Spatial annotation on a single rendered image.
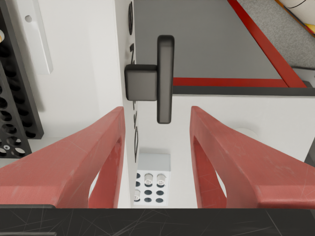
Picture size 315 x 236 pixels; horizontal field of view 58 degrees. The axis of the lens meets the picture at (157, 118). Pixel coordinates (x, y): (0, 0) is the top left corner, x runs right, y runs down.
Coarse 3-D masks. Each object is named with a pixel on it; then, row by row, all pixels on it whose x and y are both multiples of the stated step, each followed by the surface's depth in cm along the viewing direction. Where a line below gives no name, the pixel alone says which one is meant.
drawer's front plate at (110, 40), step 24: (96, 0) 16; (120, 0) 18; (96, 24) 17; (120, 24) 19; (96, 48) 18; (120, 48) 19; (96, 72) 19; (120, 72) 19; (120, 96) 20; (120, 192) 26
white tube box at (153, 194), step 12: (144, 156) 45; (156, 156) 45; (168, 156) 45; (144, 168) 43; (156, 168) 43; (168, 168) 43; (156, 180) 44; (168, 180) 44; (144, 192) 46; (156, 192) 46; (168, 192) 46; (144, 204) 47; (156, 204) 47
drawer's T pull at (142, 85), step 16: (160, 48) 19; (128, 64) 21; (160, 64) 20; (128, 80) 21; (144, 80) 21; (160, 80) 21; (128, 96) 22; (144, 96) 22; (160, 96) 22; (160, 112) 22
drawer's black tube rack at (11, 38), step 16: (0, 0) 22; (0, 16) 22; (0, 48) 24; (16, 48) 24; (16, 64) 25; (16, 80) 26; (16, 96) 27; (32, 96) 28; (32, 112) 28; (32, 128) 29; (0, 144) 27
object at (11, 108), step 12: (0, 72) 22; (0, 84) 23; (0, 96) 23; (12, 96) 24; (0, 108) 24; (12, 108) 24; (0, 120) 25; (12, 120) 25; (0, 132) 26; (12, 132) 26; (24, 132) 26; (12, 144) 27; (24, 144) 26; (12, 156) 27; (24, 156) 27
